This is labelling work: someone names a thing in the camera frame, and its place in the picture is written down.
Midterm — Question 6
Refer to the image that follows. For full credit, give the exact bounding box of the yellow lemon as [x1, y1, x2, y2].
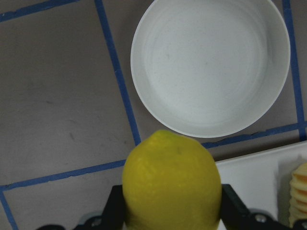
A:
[122, 130, 222, 230]

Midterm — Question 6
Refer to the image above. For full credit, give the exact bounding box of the white round plate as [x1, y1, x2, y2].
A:
[130, 0, 291, 138]

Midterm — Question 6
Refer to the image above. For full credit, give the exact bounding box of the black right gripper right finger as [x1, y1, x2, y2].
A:
[220, 184, 250, 230]

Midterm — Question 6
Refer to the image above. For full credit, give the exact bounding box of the white rectangular tray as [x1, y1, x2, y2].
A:
[217, 141, 307, 226]

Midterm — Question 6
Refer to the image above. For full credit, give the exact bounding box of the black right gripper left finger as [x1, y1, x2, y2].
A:
[102, 185, 125, 230]

